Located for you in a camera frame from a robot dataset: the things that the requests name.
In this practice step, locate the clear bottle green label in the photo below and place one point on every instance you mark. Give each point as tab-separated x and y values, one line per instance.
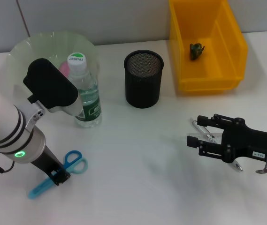
88	110

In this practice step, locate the yellow plastic bin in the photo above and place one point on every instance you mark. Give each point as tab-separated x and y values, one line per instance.
194	77

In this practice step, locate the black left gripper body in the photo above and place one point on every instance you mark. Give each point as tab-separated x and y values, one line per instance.
46	161

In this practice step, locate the clear plastic ruler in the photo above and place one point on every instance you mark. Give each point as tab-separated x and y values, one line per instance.
217	134

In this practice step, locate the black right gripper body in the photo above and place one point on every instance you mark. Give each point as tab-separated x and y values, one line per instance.
253	143

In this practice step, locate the blue teal scissors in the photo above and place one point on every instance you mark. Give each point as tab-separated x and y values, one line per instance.
35	192

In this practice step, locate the pink peach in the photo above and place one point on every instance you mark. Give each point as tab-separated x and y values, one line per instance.
64	68

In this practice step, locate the pale green glass fruit bowl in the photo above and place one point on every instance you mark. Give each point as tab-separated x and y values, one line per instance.
41	44

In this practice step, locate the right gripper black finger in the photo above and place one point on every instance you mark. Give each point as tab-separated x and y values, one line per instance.
204	120
192	141

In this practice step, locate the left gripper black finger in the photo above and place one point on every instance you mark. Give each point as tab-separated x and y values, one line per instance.
65	174
55	178

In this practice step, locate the black mesh pen holder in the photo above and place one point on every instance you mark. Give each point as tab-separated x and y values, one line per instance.
142	89

